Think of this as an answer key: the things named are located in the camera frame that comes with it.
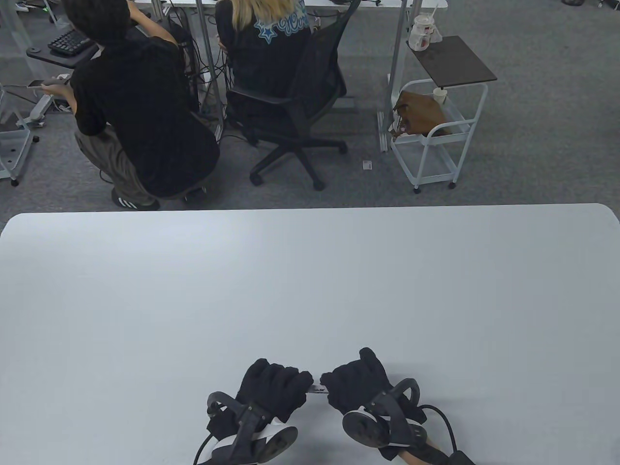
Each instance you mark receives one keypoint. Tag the person's right hand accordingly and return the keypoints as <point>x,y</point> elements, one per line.
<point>356,382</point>

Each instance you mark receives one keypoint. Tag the person's left hand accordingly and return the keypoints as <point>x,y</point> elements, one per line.
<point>276,387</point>

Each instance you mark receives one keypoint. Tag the white marker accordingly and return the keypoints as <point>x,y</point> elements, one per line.
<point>317,388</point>

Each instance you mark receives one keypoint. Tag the person's right forearm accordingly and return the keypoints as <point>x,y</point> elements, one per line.
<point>416,457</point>

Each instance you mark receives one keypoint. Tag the black white right hand controller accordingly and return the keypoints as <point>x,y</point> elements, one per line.
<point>363,428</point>

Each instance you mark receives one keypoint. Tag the black white hand controller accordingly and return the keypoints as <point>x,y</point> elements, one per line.
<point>271,443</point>
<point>363,428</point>

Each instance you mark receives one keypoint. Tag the black white left hand controller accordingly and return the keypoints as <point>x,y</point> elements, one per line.
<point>271,443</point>

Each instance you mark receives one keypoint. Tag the black wrist device box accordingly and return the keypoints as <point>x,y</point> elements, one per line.
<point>460,458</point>

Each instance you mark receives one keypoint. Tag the white rolling cart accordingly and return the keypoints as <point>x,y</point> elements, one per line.
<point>12,150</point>
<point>431,164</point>

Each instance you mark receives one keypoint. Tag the brown bag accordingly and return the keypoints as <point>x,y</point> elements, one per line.
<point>421,114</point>

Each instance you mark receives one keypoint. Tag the small white paper cup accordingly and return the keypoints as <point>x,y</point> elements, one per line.
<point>440,96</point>

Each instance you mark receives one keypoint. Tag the black office chair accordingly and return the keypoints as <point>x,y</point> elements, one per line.
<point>319,53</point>

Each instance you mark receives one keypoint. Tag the metal desk leg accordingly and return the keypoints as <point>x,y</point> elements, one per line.
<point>208,58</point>
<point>398,48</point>

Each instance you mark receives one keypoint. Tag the dark brown board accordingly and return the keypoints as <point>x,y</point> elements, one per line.
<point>455,60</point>

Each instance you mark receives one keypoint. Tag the plastic drink cup in bag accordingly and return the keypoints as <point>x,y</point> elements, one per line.
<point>420,31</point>

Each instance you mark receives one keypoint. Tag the black keyboard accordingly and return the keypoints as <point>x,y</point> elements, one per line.
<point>68,42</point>

